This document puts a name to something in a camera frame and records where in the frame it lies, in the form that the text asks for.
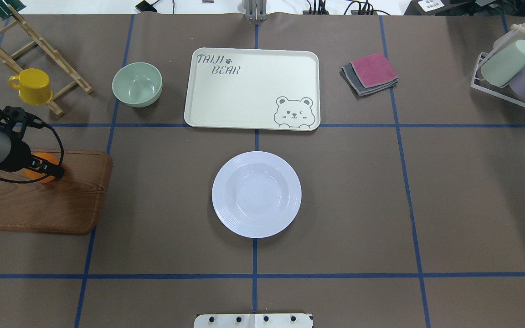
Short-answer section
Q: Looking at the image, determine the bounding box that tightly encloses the dark green mug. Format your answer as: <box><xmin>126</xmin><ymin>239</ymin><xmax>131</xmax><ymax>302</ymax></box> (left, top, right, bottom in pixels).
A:
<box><xmin>0</xmin><ymin>0</ymin><xmax>26</xmax><ymax>20</ymax></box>

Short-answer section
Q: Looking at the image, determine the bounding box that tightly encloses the grey cloth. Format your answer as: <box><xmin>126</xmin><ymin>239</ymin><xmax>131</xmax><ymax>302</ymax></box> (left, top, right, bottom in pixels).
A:
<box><xmin>341</xmin><ymin>63</ymin><xmax>398</xmax><ymax>97</ymax></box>

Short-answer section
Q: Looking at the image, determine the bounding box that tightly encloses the orange fruit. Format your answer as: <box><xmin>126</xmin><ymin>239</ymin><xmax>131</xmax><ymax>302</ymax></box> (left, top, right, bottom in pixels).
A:
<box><xmin>22</xmin><ymin>152</ymin><xmax>65</xmax><ymax>184</ymax></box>

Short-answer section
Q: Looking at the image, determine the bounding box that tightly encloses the wooden cutting board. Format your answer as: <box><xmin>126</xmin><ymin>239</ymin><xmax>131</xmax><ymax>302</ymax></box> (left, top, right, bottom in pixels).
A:
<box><xmin>0</xmin><ymin>151</ymin><xmax>113</xmax><ymax>235</ymax></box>

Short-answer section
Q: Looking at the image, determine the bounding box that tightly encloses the green cup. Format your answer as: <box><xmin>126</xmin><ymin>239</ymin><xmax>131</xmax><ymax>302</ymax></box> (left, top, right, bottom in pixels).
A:
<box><xmin>480</xmin><ymin>40</ymin><xmax>525</xmax><ymax>87</ymax></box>

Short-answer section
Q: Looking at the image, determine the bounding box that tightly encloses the white round plate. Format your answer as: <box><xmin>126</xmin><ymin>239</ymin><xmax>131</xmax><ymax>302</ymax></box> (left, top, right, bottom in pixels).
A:
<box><xmin>211</xmin><ymin>151</ymin><xmax>302</xmax><ymax>239</ymax></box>

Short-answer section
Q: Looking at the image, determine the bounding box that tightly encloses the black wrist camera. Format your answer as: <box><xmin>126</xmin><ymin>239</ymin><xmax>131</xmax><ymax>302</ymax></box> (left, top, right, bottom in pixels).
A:
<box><xmin>0</xmin><ymin>106</ymin><xmax>48</xmax><ymax>140</ymax></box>

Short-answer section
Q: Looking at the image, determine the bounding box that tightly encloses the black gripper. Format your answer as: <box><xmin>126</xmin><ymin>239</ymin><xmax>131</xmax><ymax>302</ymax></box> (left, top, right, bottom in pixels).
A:
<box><xmin>7</xmin><ymin>143</ymin><xmax>65</xmax><ymax>179</ymax></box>

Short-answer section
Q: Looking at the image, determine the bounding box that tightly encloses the yellow mug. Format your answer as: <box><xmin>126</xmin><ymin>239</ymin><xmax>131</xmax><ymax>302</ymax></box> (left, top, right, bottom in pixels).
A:
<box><xmin>8</xmin><ymin>68</ymin><xmax>53</xmax><ymax>106</ymax></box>

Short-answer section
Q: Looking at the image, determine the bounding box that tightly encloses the aluminium frame post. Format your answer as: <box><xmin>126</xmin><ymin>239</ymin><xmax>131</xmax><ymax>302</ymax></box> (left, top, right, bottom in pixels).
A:
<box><xmin>242</xmin><ymin>0</ymin><xmax>268</xmax><ymax>21</ymax></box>

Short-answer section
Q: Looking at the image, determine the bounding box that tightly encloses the wooden dish rack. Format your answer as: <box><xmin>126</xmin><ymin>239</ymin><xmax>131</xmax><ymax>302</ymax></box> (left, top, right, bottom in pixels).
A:
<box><xmin>0</xmin><ymin>6</ymin><xmax>93</xmax><ymax>117</ymax></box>

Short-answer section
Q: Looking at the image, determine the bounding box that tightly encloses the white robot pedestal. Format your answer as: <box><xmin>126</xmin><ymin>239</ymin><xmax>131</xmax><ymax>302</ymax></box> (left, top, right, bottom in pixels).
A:
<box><xmin>193</xmin><ymin>313</ymin><xmax>314</xmax><ymax>328</ymax></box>

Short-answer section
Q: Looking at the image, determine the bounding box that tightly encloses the cream bear tray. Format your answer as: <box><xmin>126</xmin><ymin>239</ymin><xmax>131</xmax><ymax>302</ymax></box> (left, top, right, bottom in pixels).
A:
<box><xmin>184</xmin><ymin>47</ymin><xmax>321</xmax><ymax>131</ymax></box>

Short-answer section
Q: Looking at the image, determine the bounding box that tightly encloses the green bowl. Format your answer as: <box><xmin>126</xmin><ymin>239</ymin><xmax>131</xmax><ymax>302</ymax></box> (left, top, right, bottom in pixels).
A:
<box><xmin>111</xmin><ymin>62</ymin><xmax>163</xmax><ymax>108</ymax></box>

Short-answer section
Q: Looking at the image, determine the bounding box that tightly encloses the white cup rack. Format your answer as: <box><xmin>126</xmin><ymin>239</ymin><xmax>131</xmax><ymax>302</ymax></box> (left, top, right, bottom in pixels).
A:
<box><xmin>470</xmin><ymin>23</ymin><xmax>525</xmax><ymax>108</ymax></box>

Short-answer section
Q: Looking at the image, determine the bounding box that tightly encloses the pink cloth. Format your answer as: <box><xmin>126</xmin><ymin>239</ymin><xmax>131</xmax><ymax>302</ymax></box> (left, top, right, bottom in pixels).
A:
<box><xmin>350</xmin><ymin>52</ymin><xmax>398</xmax><ymax>88</ymax></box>

